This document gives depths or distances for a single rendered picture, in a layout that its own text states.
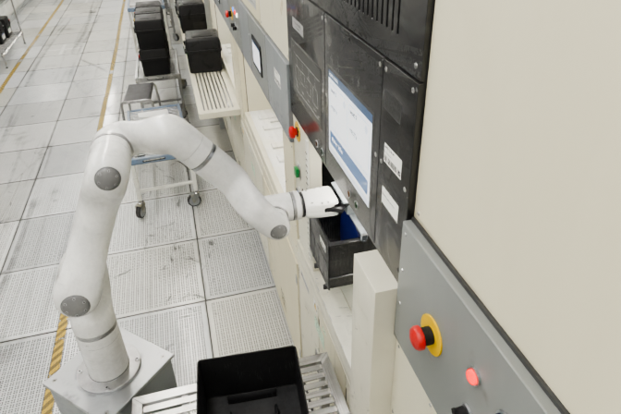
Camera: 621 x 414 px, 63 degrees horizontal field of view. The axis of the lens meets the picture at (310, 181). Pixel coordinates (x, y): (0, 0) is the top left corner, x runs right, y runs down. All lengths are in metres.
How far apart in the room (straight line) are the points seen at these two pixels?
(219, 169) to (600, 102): 0.99
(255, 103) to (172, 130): 1.88
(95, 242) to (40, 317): 1.89
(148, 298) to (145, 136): 1.96
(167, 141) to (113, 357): 0.72
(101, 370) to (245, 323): 1.29
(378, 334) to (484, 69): 0.60
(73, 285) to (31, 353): 1.66
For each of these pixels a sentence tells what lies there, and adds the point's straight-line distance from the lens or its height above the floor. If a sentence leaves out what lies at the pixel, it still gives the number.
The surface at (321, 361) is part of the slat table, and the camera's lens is 1.70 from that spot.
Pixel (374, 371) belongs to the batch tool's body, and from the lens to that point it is 1.15.
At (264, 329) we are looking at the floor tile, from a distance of 2.84.
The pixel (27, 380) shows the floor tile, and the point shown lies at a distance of 2.99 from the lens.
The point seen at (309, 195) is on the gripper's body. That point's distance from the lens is 1.47.
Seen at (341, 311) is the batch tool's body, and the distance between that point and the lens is 1.69.
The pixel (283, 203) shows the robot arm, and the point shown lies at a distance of 1.43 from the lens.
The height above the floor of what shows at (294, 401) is 0.77.
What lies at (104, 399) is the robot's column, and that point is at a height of 0.76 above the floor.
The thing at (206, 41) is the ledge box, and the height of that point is 1.04.
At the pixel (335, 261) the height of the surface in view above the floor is 1.11.
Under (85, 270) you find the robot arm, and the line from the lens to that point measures 1.45.
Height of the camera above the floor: 2.07
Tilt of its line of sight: 31 degrees down
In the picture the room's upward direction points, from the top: 2 degrees counter-clockwise
